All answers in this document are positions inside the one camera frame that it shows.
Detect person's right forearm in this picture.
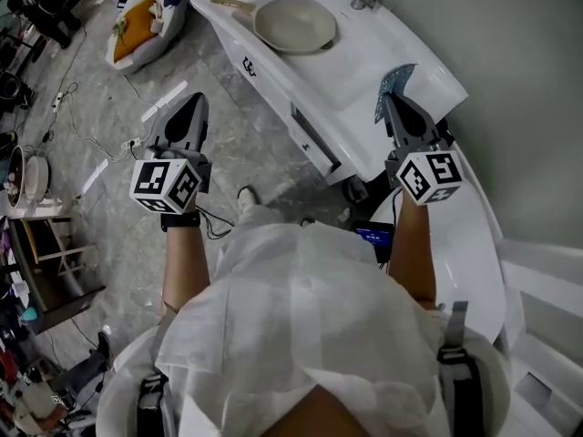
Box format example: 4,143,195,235
386,188,441,311

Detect wooden side table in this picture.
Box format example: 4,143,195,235
7,215,107,337

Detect person's white shoe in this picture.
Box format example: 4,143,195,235
237,185,261,211

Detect dark bowl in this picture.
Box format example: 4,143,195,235
5,144,26,209

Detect white bowl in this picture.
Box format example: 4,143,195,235
24,154,51,201

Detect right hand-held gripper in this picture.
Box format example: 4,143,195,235
384,93,466,207

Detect blue scrubbing sponge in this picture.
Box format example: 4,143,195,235
373,63,419,127

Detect white shirt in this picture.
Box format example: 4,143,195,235
95,223,514,437

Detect beige frying pan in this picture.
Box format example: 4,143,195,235
209,0,339,56

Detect white ceramic basin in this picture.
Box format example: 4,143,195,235
363,147,506,345

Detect white washbasin cabinet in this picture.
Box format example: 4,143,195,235
189,0,471,187

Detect black phone with blue screen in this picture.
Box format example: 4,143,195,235
353,219,395,264

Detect white bag with orange contents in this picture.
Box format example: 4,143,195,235
105,0,189,75

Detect black harness strap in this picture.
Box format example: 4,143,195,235
435,300,486,437
136,373,170,437

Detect person's left forearm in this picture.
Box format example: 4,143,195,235
161,200,216,313

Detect light trousers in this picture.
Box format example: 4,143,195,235
233,202,286,234

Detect orange cushion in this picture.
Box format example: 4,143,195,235
112,0,159,63

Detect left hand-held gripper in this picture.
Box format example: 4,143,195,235
129,92,213,215

